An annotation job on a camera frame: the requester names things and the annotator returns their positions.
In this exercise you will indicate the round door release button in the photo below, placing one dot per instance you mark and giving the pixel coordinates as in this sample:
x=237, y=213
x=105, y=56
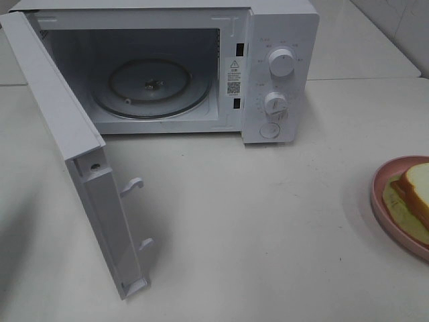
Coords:
x=269, y=130

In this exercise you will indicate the white timer knob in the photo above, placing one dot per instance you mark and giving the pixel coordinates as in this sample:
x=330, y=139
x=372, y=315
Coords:
x=275, y=103

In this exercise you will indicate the pink round plate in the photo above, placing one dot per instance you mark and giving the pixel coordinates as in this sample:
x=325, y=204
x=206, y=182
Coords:
x=387, y=170

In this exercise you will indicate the glass microwave turntable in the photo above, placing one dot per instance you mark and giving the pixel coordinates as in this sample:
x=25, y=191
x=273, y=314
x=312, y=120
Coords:
x=152, y=88

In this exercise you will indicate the white warning label sticker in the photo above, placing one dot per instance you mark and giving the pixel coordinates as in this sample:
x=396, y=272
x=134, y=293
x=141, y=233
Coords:
x=233, y=76

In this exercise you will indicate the upper white power knob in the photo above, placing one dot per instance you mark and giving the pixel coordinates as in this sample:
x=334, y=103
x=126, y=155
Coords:
x=282, y=61

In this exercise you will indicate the white bread sandwich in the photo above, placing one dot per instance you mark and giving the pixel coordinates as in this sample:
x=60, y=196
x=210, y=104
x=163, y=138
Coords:
x=406, y=199

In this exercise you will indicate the white microwave oven body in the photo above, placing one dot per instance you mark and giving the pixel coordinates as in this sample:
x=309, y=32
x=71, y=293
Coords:
x=85, y=37

